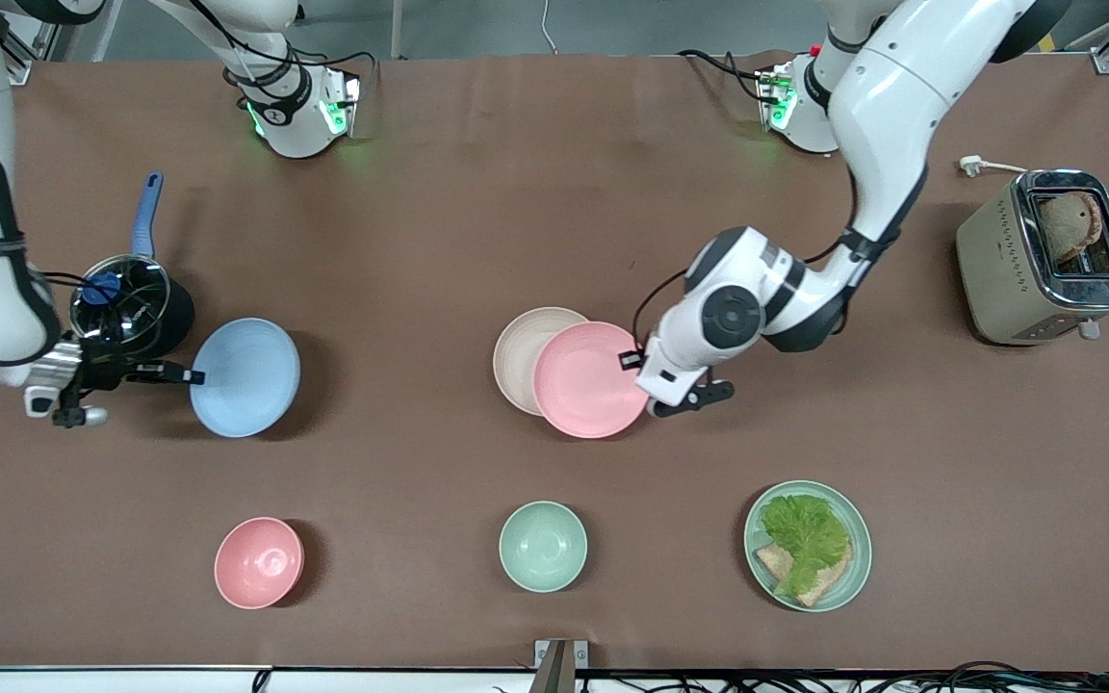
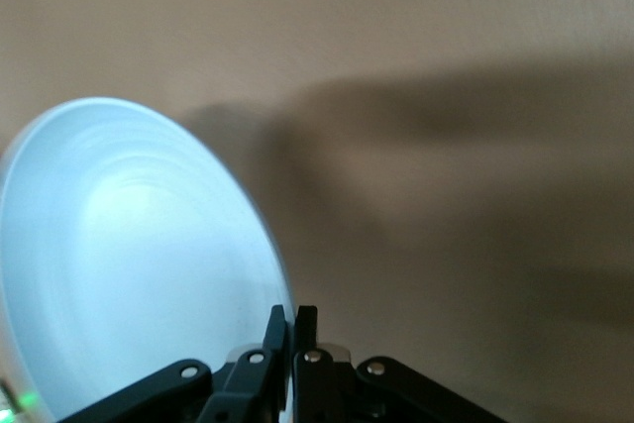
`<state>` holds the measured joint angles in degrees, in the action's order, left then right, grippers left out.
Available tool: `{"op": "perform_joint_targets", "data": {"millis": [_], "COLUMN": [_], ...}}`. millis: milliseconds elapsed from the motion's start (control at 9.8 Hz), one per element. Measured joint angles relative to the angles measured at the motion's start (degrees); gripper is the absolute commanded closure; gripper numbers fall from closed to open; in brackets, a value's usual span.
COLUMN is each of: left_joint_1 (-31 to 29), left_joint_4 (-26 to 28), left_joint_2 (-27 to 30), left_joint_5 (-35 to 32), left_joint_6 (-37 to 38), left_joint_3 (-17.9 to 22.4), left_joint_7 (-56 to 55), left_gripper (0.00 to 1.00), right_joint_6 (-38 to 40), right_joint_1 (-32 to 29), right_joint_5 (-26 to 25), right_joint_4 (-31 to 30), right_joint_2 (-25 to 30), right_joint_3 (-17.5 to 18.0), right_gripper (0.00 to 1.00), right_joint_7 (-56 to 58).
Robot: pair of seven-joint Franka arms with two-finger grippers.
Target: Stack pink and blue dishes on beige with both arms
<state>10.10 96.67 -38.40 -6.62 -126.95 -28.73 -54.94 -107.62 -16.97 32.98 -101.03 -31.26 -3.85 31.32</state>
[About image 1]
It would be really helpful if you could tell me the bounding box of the pink shallow bowl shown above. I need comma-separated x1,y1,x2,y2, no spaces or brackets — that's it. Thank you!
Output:
532,321,652,440

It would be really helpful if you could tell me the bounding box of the blue shallow bowl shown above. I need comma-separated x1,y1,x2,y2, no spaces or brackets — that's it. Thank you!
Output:
190,318,302,439

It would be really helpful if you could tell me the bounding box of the glass lid blue knob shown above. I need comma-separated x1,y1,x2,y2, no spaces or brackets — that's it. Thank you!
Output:
70,255,171,347

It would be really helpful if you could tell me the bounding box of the beige shallow bowl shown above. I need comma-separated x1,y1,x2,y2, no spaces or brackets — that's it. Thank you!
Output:
493,306,591,417

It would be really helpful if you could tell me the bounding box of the green deep bowl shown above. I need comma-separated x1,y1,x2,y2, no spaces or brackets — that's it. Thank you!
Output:
499,500,588,593

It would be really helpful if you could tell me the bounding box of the green lettuce leaf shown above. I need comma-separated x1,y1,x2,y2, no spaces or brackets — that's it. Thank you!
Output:
760,494,851,596

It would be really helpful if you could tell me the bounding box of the pink deep bowl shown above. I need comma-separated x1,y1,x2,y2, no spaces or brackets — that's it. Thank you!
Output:
214,517,305,610

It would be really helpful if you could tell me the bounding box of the brown bread slice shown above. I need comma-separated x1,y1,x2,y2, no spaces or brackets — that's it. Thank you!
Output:
755,539,854,608

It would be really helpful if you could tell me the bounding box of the green plate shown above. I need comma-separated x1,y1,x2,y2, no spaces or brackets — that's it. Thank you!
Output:
744,480,873,613

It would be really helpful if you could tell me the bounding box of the beige and chrome toaster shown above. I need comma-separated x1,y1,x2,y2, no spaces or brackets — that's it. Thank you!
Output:
956,169,1109,346

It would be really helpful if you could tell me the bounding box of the white toaster power plug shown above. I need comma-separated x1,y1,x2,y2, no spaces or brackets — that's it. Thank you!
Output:
959,156,1029,178

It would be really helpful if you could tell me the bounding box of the toast inside toaster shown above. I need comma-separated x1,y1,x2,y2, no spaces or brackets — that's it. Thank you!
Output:
1039,191,1104,266

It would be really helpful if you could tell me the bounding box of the black pot blue handle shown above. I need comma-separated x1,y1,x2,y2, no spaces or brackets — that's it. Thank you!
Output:
70,171,196,365

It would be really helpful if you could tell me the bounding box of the metal table bracket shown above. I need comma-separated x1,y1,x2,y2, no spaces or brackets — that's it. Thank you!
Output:
533,639,589,693

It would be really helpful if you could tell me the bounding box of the black cable bundle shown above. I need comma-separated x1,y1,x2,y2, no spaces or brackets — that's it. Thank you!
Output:
583,660,1109,693

